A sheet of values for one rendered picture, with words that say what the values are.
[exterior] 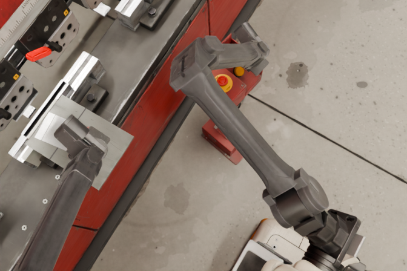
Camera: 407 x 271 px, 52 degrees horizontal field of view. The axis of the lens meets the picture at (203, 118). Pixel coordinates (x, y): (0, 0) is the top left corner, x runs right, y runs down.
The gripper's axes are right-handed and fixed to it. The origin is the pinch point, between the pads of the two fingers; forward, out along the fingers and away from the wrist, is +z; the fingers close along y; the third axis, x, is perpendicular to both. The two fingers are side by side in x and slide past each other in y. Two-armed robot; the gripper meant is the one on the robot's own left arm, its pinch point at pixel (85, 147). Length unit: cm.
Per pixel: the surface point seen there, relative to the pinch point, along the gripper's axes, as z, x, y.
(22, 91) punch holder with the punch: -10.0, -21.7, -2.6
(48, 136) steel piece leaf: 7.6, -9.8, 2.9
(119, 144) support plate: -1.7, 7.3, -5.8
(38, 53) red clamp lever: -19.4, -23.3, -11.3
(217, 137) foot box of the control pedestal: 70, 60, -42
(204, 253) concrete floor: 69, 85, 9
